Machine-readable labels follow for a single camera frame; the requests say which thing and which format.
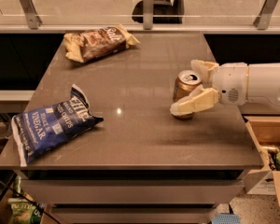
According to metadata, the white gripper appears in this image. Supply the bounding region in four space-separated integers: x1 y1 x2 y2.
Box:
170 60 248 116

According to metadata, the left metal railing bracket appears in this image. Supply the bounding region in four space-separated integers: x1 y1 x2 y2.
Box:
19 0 42 29

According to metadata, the middle metal railing bracket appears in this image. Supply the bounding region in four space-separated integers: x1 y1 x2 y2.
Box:
143 0 154 30

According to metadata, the grey drawer cabinet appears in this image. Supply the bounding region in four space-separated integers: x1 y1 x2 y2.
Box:
21 177 244 224

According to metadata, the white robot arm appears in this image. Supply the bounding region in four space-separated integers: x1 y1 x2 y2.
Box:
170 60 280 117

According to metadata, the cardboard box with snacks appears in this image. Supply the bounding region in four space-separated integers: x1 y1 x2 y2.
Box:
244 116 280 206

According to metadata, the black office chair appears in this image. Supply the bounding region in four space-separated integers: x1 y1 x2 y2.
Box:
131 0 189 25

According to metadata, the blue perforated basket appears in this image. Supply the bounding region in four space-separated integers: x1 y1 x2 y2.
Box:
211 214 241 224

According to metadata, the metal railing bracket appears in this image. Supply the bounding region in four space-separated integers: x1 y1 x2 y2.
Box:
19 0 42 29
143 0 154 30
253 0 279 30

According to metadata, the blue vinegar chip bag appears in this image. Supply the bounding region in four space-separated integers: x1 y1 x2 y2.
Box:
11 84 104 167

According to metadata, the orange soda can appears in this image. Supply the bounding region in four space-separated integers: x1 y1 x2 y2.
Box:
172 69 203 120

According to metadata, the right metal railing bracket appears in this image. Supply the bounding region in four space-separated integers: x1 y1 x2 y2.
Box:
253 0 279 30

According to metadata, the black cable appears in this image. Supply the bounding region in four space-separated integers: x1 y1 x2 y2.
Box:
0 175 62 224

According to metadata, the brown chip bag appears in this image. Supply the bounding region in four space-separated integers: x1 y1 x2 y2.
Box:
63 24 139 63

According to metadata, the green snack bag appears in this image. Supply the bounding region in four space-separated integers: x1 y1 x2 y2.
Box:
7 177 42 224

